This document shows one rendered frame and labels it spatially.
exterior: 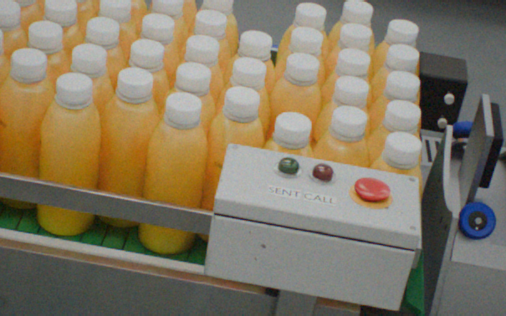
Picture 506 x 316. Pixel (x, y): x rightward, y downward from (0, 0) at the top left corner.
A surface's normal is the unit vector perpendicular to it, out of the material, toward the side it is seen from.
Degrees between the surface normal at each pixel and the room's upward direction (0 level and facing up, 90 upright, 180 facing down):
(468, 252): 52
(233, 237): 90
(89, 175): 90
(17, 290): 90
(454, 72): 0
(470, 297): 71
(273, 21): 0
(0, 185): 90
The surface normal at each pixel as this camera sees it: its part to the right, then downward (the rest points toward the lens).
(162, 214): -0.11, 0.54
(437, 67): 0.15, -0.82
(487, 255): 0.00, -0.07
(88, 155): 0.62, 0.51
